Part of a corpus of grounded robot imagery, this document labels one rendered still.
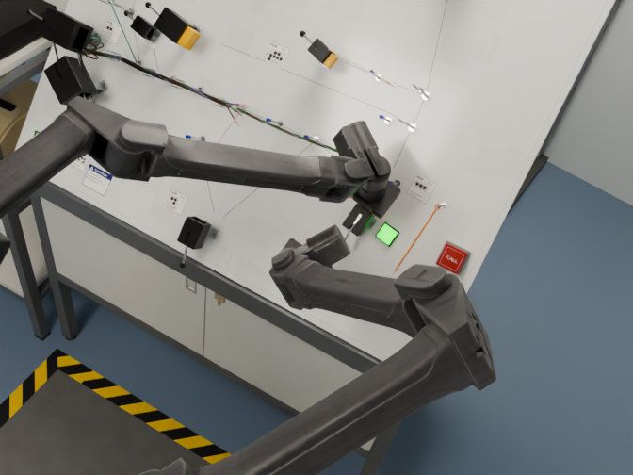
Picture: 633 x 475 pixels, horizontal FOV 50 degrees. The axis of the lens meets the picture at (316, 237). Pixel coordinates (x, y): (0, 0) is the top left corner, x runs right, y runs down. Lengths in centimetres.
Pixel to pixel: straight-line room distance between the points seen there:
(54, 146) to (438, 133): 81
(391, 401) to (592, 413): 215
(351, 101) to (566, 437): 162
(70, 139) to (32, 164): 7
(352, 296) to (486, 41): 78
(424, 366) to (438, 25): 97
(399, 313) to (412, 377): 14
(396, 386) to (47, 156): 60
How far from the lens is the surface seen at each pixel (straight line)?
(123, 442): 239
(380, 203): 134
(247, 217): 161
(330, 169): 118
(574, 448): 271
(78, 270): 217
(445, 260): 147
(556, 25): 153
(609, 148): 358
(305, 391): 189
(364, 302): 88
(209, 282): 168
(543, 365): 284
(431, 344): 71
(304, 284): 102
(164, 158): 107
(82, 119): 107
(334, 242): 113
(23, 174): 102
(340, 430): 70
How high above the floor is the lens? 216
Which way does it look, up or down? 48 degrees down
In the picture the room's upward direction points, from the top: 12 degrees clockwise
